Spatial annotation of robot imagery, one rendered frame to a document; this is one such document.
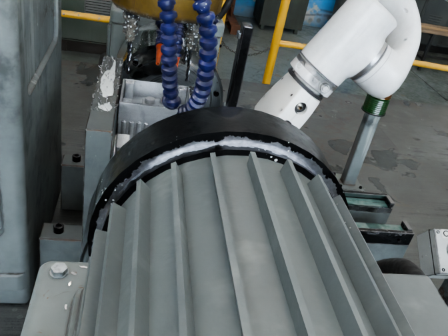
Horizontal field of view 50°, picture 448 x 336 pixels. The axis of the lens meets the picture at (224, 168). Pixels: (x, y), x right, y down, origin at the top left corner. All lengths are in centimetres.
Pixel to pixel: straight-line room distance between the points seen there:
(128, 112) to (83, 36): 337
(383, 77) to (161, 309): 64
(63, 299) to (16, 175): 33
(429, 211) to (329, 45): 78
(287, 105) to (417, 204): 76
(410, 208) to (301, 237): 120
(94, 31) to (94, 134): 344
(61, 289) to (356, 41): 54
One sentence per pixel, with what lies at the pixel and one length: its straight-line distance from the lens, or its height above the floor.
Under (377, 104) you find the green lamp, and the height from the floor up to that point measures 106.
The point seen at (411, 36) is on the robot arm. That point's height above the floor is 132.
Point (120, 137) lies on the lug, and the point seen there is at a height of 109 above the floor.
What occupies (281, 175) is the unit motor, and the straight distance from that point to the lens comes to 29.
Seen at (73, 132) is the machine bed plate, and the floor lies 80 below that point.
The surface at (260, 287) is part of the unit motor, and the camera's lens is 21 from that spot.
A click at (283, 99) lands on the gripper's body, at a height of 120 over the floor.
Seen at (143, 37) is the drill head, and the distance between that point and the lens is 113.
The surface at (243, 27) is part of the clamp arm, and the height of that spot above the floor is 125.
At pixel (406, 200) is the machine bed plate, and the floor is 80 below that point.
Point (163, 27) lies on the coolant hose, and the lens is 63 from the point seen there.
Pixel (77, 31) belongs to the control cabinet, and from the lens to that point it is 418.
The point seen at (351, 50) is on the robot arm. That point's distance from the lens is 78.
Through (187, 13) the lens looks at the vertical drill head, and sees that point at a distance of 73.
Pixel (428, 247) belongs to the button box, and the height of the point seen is 105.
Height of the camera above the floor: 150
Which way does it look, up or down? 32 degrees down
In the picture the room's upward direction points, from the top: 12 degrees clockwise
